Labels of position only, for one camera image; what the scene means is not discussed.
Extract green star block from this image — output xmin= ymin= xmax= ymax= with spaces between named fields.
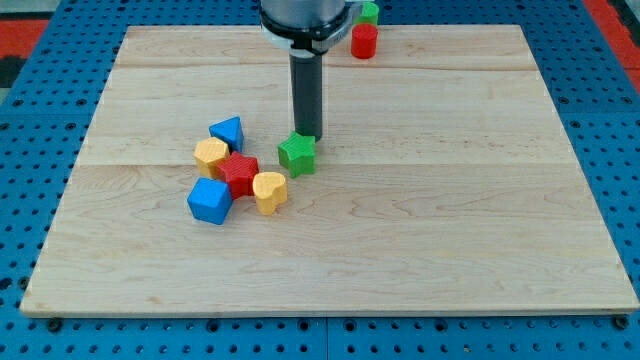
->
xmin=277 ymin=131 xmax=316 ymax=178

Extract yellow heart block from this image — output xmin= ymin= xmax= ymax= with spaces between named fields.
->
xmin=252 ymin=172 xmax=288 ymax=215

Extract red star block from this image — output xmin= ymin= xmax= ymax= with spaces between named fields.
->
xmin=216 ymin=151 xmax=259 ymax=200

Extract blue triangle block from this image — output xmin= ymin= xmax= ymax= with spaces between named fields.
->
xmin=209 ymin=116 xmax=244 ymax=152

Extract blue cube block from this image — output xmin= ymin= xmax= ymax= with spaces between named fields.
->
xmin=187 ymin=177 xmax=232 ymax=225

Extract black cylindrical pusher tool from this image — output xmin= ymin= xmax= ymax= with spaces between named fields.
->
xmin=289 ymin=55 xmax=323 ymax=141

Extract yellow hexagon block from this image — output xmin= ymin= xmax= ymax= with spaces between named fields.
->
xmin=193 ymin=137 xmax=230 ymax=179

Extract wooden board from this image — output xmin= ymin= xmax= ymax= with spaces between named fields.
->
xmin=21 ymin=25 xmax=639 ymax=318

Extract red cylinder block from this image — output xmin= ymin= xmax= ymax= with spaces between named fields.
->
xmin=351 ymin=23 xmax=378 ymax=59

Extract green cylinder block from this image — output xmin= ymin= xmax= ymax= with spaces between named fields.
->
xmin=354 ymin=1 xmax=380 ymax=26

